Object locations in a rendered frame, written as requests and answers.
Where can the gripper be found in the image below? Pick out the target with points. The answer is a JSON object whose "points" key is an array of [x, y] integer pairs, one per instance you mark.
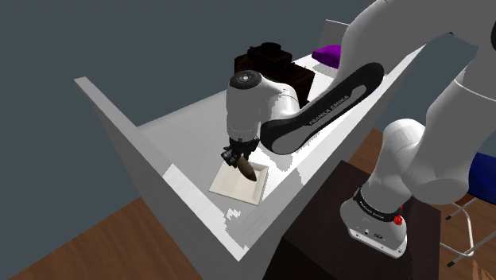
{"points": [[237, 149]]}

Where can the brown oval object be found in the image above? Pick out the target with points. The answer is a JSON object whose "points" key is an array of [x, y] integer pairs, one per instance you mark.
{"points": [[247, 169]]}

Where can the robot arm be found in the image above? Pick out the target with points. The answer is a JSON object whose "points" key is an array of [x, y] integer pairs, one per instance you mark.
{"points": [[407, 163]]}

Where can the white square plate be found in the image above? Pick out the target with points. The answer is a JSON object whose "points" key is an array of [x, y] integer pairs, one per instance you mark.
{"points": [[232, 184]]}

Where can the white counter with raised walls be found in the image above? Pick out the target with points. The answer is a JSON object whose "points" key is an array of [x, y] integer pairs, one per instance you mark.
{"points": [[186, 128]]}

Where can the dark brown boxy appliance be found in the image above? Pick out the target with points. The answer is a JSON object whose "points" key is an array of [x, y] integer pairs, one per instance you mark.
{"points": [[281, 70]]}

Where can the dark robot stand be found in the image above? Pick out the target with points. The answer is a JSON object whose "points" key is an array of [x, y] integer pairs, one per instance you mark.
{"points": [[321, 232]]}

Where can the purple cushion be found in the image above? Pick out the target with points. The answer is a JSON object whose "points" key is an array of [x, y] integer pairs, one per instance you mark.
{"points": [[328, 53]]}

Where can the blue chair with metal legs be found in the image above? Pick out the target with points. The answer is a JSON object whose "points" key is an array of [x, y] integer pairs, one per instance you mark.
{"points": [[478, 186]]}

